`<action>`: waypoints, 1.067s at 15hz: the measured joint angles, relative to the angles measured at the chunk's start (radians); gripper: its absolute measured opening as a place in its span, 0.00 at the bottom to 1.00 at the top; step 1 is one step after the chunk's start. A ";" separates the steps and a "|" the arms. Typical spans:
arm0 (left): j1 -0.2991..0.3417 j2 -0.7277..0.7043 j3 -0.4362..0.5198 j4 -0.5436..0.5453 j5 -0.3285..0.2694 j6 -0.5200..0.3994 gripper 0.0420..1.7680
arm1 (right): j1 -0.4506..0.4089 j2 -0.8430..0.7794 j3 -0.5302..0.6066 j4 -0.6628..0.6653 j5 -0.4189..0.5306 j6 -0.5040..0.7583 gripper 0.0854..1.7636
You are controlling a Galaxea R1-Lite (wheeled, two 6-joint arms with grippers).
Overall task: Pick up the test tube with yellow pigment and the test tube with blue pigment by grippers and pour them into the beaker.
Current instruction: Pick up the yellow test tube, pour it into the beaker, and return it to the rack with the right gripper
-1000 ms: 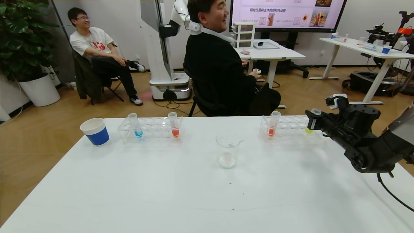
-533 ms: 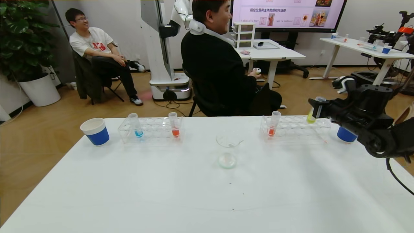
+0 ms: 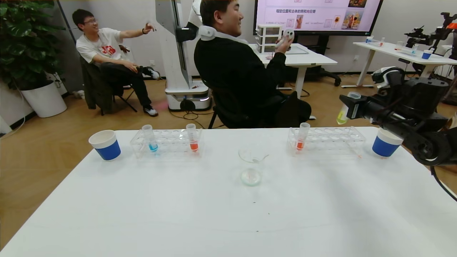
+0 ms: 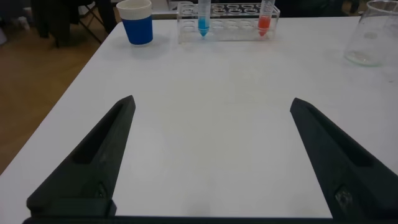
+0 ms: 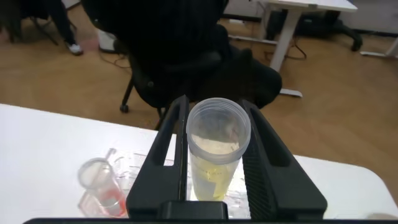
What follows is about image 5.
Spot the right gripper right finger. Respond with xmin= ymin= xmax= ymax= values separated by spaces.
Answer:
xmin=238 ymin=99 xmax=328 ymax=220

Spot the white desk single leg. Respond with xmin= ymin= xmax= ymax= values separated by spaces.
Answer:
xmin=229 ymin=0 xmax=358 ymax=99

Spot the man in white t-shirt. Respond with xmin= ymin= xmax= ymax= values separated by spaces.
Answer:
xmin=46 ymin=0 xmax=84 ymax=56

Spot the orange pigment test tube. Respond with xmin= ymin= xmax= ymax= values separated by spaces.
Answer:
xmin=77 ymin=148 xmax=128 ymax=218

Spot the yellow pigment test tube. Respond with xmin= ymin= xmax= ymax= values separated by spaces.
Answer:
xmin=185 ymin=97 xmax=252 ymax=202

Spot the clear acrylic tube rack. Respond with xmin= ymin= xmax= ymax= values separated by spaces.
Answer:
xmin=77 ymin=149 xmax=252 ymax=218

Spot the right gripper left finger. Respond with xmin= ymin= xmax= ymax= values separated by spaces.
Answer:
xmin=126 ymin=95 xmax=190 ymax=219

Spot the black office chair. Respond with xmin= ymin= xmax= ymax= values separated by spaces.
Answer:
xmin=119 ymin=49 xmax=223 ymax=131
xmin=80 ymin=0 xmax=283 ymax=110

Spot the black folding chair with jacket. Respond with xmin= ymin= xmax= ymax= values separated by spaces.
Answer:
xmin=0 ymin=0 xmax=60 ymax=46

